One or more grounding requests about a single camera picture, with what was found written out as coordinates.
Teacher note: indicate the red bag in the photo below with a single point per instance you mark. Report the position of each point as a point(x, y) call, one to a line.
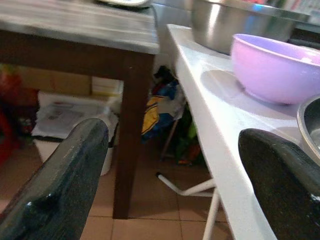
point(12, 112)

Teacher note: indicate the papers stack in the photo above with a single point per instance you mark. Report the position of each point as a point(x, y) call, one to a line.
point(62, 115)

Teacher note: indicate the white folding table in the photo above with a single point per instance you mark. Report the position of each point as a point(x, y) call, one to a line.
point(225, 140)

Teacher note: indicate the purple plastic bowl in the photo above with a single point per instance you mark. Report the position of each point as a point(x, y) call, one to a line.
point(270, 72)

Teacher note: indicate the white plastic storage bin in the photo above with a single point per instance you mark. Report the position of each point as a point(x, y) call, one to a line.
point(75, 140)

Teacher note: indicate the large stainless steel bowl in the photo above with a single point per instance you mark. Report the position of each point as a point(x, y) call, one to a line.
point(237, 25)

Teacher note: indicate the small stainless steel bowl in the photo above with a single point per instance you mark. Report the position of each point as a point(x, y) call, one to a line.
point(310, 125)

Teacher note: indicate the white plate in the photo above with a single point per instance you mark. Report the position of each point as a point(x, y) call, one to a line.
point(125, 2)

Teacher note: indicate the yellow and blue bag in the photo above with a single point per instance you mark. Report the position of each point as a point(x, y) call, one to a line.
point(157, 112)

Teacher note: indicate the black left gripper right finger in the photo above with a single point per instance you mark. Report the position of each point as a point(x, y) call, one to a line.
point(280, 185)

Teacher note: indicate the dark brown wooden table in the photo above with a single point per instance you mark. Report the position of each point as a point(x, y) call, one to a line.
point(100, 50)

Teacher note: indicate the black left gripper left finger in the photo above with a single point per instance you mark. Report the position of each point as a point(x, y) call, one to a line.
point(62, 180)

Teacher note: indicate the cardboard box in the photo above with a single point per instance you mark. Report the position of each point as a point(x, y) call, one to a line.
point(55, 81)

